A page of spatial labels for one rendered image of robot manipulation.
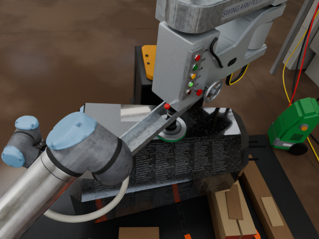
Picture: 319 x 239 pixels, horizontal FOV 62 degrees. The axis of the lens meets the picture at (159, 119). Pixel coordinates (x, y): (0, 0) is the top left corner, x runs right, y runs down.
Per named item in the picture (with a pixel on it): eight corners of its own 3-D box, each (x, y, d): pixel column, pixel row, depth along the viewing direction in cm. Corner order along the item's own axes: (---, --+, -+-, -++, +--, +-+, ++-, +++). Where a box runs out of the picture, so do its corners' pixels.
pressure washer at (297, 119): (295, 132, 308) (340, 71, 245) (303, 157, 284) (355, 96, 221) (265, 127, 308) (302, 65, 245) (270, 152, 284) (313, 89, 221)
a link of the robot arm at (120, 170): (156, 157, 77) (59, 160, 126) (126, 133, 71) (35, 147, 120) (141, 195, 72) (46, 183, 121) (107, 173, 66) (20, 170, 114)
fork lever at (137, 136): (190, 78, 174) (190, 73, 170) (213, 94, 166) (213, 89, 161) (106, 146, 154) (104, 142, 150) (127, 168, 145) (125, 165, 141)
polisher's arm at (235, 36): (236, 54, 202) (260, -14, 167) (262, 69, 192) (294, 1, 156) (165, 92, 164) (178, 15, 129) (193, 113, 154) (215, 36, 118)
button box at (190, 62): (188, 92, 140) (200, 44, 119) (192, 95, 139) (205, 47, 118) (178, 98, 136) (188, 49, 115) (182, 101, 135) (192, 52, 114)
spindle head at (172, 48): (192, 72, 174) (208, 4, 142) (218, 91, 164) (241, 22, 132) (150, 94, 155) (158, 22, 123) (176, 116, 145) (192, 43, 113)
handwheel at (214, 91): (207, 88, 161) (213, 68, 150) (220, 97, 156) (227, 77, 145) (190, 98, 153) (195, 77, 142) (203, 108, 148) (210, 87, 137)
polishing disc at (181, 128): (146, 126, 173) (146, 124, 172) (168, 111, 185) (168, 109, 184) (171, 145, 164) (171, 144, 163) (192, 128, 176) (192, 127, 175)
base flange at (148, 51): (141, 48, 260) (141, 43, 257) (189, 48, 269) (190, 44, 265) (147, 80, 228) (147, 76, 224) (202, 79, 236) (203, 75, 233)
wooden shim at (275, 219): (260, 198, 232) (260, 197, 231) (270, 197, 234) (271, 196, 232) (271, 226, 215) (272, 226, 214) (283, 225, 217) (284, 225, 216)
